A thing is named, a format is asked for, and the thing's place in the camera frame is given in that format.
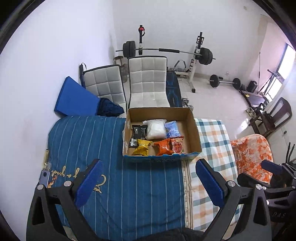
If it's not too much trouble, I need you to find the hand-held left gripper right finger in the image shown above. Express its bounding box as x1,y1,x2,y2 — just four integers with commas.
195,159,272,241

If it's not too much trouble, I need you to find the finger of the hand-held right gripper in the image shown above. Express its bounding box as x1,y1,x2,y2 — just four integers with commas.
237,173,270,189
261,159,284,175

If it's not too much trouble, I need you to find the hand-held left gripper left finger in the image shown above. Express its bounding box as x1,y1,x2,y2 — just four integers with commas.
26,159,104,241

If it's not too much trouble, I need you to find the red snack packet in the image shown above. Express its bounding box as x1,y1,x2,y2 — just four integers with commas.
170,136,185,154

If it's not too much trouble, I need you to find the cardboard box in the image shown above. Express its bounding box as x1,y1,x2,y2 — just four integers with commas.
122,107,203,163

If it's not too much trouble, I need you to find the orange snack packet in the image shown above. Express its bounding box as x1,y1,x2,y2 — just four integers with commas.
151,138,174,156

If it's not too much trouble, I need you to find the yellow snack packet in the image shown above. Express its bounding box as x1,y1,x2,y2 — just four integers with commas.
132,138,153,157

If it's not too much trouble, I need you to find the blue snack packet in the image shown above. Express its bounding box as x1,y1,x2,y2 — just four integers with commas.
164,120,181,138

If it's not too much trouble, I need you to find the black snack packet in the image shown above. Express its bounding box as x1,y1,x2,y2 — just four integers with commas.
129,125,148,148

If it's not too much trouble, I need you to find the white plastic packet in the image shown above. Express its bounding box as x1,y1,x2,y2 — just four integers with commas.
142,119,167,140

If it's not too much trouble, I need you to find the orange floral cushion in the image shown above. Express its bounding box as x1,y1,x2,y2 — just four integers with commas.
230,134,274,183

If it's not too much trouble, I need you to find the plaid bed sheet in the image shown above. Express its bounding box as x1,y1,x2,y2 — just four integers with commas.
181,118,243,232

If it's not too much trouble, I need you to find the blue striped blanket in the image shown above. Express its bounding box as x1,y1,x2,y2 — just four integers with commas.
47,115,186,234

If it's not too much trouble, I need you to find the blue phone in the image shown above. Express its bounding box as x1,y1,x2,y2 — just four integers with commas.
39,170,51,187

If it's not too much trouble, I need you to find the dark wooden chair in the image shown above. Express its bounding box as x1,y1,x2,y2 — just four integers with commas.
248,97,292,139

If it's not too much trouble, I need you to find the person's dark fleece clothing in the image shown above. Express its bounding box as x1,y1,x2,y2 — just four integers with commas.
136,228,208,241

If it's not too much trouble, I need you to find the black treadmill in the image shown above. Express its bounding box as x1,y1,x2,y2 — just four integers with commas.
240,89,270,108

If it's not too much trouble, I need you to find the dark blue dotted cloth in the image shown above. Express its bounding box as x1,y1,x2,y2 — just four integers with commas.
97,98,125,117

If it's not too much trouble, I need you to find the black speaker box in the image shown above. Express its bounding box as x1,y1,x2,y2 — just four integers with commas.
247,80,258,93

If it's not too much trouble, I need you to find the blue foam cushion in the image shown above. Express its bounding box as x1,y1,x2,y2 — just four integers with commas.
54,76,100,116

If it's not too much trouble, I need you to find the short barbell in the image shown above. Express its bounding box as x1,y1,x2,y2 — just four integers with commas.
209,74,241,90

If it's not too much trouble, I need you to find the black weight bench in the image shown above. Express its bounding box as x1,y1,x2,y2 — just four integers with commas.
166,71,183,107

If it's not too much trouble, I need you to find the window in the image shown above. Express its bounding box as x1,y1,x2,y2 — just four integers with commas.
264,43,296,100

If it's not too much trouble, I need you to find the white quilted chair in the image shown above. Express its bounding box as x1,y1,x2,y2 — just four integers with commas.
128,56,171,109
82,64,127,109

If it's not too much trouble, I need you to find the white barbell rack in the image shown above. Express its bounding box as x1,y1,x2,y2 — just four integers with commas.
137,24,205,93

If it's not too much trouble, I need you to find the small wooden stool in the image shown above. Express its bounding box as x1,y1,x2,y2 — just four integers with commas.
113,56,129,82

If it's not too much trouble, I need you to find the long barbell with black plates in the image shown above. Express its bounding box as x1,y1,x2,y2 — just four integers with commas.
116,40,216,65

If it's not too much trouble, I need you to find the gold keychain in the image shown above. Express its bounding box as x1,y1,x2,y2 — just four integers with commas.
42,149,52,171

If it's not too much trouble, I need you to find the black upright handle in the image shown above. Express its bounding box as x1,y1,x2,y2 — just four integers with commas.
79,63,87,87

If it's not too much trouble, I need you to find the grey curved exercise handle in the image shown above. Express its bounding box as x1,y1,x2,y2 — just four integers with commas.
174,60,189,72

